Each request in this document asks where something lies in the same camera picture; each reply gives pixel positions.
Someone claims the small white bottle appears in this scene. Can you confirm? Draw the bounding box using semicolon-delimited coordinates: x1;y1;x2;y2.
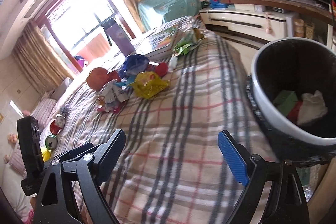
168;56;178;71

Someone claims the red apple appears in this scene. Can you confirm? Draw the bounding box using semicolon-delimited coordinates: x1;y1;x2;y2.
86;67;109;91

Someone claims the yellow snack bag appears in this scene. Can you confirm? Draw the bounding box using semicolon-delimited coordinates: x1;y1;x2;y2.
129;72;170;100

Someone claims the red crumpled wrapper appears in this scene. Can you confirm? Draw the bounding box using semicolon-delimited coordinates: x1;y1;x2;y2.
107;70;121;83

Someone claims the crumpled foil ball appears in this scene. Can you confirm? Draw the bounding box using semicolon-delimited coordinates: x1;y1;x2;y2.
59;105;71;118

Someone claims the red chip bag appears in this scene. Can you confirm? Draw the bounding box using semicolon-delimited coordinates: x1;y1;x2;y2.
286;101;302;124

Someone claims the white trash bin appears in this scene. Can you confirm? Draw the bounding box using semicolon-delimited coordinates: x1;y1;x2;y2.
251;38;335;146

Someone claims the white TV cabinet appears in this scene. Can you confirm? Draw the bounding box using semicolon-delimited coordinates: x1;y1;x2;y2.
199;0;335;50

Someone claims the green milk carton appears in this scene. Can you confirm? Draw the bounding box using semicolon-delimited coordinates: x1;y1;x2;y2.
273;90;298;116

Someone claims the teal covered furniture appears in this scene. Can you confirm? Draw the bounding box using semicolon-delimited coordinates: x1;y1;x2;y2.
138;0;201;31

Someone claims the green snack wrapper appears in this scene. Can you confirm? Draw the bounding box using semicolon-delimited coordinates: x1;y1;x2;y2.
173;28;205;56

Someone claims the green soda can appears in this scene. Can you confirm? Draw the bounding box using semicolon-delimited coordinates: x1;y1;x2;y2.
45;134;58;151

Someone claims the cartoon printed wrapper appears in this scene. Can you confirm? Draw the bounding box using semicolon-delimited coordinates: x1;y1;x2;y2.
96;80;129;114

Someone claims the red round lid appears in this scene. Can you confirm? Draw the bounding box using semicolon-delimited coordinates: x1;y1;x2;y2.
154;63;169;77

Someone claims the crushed red can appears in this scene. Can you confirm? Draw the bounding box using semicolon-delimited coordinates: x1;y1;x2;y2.
50;114;66;135

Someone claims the blue crumpled wrapper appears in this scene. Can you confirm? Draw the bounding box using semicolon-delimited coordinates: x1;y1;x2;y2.
118;54;150;79

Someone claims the plaid blanket table cover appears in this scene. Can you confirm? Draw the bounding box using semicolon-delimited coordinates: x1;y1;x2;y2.
55;16;276;223

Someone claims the purple thermos bottle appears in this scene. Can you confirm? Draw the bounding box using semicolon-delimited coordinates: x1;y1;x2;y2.
102;18;135;56

